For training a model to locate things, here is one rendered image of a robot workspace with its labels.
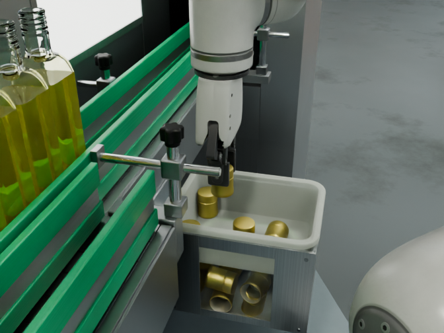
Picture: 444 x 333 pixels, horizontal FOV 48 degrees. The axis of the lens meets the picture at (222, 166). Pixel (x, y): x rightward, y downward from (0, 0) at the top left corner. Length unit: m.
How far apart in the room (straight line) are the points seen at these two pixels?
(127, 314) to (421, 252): 0.31
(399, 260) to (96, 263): 0.28
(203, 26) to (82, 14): 0.37
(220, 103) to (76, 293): 0.32
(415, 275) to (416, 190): 2.53
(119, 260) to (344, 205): 2.14
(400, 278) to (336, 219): 2.18
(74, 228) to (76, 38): 0.43
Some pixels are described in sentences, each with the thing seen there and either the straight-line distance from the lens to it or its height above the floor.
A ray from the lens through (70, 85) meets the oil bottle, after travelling 0.63.
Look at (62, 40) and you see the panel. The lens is 0.91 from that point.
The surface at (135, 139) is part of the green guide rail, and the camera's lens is 0.80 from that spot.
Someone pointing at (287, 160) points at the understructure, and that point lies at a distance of 1.55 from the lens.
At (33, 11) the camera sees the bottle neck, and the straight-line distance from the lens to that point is 0.60.
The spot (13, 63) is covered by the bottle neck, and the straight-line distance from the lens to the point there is 0.57.
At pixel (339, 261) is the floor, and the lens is 2.27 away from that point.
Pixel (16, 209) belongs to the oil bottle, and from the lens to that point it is 0.57.
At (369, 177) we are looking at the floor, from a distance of 2.91.
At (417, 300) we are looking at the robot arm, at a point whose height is 1.22.
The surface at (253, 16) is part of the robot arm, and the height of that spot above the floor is 1.29.
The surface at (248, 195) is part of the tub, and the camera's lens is 0.85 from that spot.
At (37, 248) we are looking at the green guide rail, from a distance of 0.55.
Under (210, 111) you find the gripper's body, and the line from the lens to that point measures 0.67.
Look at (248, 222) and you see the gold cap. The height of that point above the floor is 0.98.
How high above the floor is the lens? 1.44
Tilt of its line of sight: 30 degrees down
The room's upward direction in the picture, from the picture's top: straight up
